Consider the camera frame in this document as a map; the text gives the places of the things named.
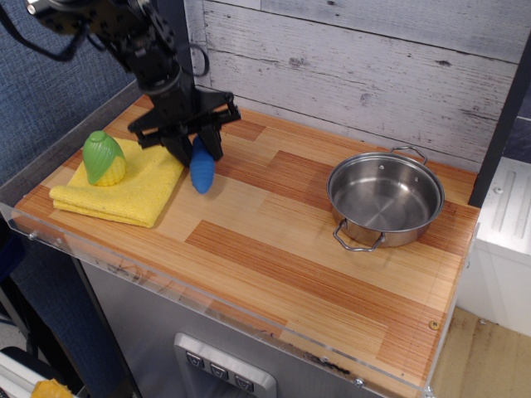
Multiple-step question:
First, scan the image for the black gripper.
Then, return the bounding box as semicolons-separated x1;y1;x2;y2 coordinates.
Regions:
128;74;241;167

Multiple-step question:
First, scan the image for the blue handled metal fork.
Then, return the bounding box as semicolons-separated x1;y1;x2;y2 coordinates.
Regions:
189;135;215;194

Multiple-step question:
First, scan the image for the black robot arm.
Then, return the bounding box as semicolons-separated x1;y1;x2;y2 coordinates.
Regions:
26;1;241;165

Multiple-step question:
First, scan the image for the folded yellow napkin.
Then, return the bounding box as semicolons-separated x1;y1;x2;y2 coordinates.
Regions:
49;138;184;228

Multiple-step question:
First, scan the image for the toy corn cob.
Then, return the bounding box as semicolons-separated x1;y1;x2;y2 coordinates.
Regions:
83;130;126;187

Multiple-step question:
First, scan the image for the clear acrylic edge guard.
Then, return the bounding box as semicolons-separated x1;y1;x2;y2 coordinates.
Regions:
2;195;479;397

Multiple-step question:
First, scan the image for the stainless steel pot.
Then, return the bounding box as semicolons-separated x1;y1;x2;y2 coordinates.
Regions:
326;146;445;252

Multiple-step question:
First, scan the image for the silver button control panel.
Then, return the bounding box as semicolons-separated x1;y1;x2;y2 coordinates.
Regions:
173;332;277;397

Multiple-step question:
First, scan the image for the white block on right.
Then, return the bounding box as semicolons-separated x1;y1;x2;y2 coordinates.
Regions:
456;158;530;336

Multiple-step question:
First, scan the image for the dark left vertical post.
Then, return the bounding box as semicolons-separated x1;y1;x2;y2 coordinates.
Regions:
159;0;194;90

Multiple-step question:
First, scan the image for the dark vertical post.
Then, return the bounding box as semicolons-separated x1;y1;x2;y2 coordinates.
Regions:
159;0;194;90
468;35;530;208

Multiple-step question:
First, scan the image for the black braided cable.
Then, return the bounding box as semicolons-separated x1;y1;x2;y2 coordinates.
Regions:
0;7;90;63

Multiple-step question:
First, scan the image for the dark right vertical post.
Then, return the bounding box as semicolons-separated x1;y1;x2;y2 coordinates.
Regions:
468;35;530;208

